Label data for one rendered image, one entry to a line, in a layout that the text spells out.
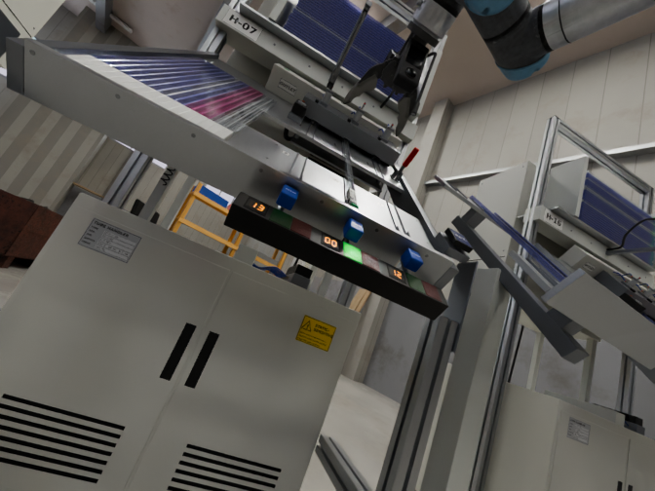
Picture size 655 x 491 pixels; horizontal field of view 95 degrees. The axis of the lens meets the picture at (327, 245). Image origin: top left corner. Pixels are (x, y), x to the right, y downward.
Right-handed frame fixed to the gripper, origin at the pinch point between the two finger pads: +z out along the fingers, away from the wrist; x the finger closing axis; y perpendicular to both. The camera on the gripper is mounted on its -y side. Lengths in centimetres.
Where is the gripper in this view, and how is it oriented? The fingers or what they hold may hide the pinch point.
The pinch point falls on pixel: (369, 122)
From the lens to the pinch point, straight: 77.7
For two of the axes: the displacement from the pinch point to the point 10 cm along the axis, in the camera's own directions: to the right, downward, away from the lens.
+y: 1.2, -6.6, 7.4
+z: -4.7, 6.2, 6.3
